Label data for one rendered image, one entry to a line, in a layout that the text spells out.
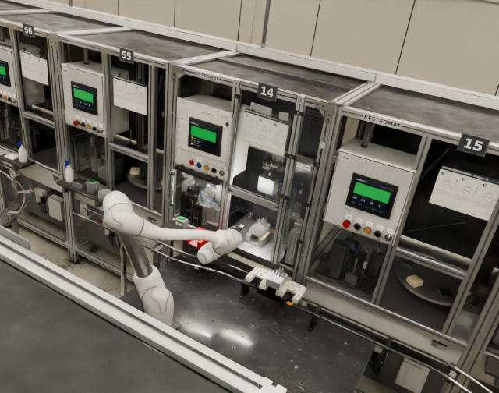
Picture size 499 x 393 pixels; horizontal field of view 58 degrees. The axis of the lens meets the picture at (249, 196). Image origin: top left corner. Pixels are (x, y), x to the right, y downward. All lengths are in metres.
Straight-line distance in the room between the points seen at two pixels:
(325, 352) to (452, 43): 4.13
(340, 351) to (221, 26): 5.23
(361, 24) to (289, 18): 0.98
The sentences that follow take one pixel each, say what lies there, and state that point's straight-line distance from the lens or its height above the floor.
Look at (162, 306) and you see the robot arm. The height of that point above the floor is 0.90.
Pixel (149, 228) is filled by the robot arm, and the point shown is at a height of 1.39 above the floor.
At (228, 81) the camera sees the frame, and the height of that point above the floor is 2.01.
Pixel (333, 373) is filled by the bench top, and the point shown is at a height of 0.68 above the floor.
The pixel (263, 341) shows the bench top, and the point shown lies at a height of 0.68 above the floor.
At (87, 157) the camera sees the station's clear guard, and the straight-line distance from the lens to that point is 3.79.
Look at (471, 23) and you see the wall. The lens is 5.90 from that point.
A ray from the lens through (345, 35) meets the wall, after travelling 6.19.
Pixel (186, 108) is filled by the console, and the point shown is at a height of 1.77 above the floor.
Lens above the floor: 2.65
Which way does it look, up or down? 27 degrees down
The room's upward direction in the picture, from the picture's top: 7 degrees clockwise
